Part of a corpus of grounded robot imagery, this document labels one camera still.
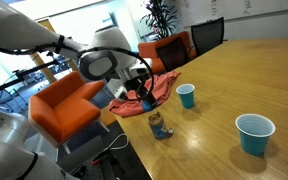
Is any orange armchair far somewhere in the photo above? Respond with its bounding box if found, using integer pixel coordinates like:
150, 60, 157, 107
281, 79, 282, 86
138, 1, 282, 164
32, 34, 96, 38
138, 31, 197, 74

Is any dark mesh chair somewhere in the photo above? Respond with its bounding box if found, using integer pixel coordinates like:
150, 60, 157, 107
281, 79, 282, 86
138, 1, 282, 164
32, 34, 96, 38
156, 38, 188, 71

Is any white whiteboard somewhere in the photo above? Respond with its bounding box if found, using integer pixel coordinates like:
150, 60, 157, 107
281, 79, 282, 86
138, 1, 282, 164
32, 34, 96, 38
180, 0, 288, 26

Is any peanut butter jar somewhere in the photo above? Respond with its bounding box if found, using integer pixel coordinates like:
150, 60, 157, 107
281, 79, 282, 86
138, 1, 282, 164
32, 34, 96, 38
148, 112, 174, 140

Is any orange armchair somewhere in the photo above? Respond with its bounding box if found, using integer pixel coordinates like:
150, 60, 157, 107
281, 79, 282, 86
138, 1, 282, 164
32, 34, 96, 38
138, 31, 197, 74
28, 71, 109, 154

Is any salmon pink cloth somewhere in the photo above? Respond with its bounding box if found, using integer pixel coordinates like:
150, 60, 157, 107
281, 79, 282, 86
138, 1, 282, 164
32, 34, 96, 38
108, 71, 181, 117

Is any green potted plant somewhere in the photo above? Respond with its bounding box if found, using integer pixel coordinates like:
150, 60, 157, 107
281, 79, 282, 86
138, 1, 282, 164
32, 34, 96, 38
140, 0, 177, 40

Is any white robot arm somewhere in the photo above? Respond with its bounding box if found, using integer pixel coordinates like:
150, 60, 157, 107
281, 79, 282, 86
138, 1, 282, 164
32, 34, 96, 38
0, 0, 153, 180

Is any blue jar lid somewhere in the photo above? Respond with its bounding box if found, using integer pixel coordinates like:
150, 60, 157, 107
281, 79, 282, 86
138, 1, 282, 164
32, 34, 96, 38
142, 101, 152, 112

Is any large blue cup near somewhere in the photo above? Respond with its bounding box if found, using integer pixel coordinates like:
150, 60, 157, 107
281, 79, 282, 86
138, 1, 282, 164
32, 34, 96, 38
235, 114, 276, 156

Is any orange armchair near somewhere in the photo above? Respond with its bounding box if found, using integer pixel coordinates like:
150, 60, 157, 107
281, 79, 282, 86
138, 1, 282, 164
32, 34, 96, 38
28, 71, 109, 154

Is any black camera tripod rig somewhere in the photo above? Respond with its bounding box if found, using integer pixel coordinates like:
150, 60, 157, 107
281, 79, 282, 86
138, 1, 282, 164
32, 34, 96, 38
0, 49, 68, 113

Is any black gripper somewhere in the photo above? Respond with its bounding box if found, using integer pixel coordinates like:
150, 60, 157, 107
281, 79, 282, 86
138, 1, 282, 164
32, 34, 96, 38
125, 78, 158, 108

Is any small blue cup far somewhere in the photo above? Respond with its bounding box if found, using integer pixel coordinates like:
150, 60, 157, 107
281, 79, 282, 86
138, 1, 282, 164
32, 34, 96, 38
176, 84, 195, 109

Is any black mesh office chair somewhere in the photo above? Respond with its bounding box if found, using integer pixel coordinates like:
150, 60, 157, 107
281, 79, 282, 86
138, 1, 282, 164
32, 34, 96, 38
191, 17, 224, 55

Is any white cable on floor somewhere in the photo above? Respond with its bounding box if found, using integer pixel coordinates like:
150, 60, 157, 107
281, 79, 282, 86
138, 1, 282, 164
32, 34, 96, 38
98, 133, 130, 159

